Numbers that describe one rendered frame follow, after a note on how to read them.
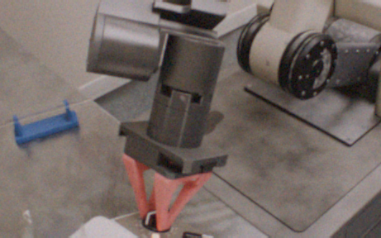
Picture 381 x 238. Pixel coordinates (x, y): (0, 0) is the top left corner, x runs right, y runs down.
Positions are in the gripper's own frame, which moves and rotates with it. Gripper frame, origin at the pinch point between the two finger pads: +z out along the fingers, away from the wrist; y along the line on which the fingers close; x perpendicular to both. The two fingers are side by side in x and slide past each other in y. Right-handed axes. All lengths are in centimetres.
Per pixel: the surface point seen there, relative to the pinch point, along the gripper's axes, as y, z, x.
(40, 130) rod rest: -31.5, 2.2, 5.4
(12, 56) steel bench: -59, -3, 15
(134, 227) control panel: -0.8, 1.2, -2.2
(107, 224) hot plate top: -1.2, 0.1, -5.8
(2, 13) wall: -139, 1, 54
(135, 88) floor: -127, 26, 116
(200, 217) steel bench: -0.2, 2.2, 8.5
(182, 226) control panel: 1.4, 1.2, 3.0
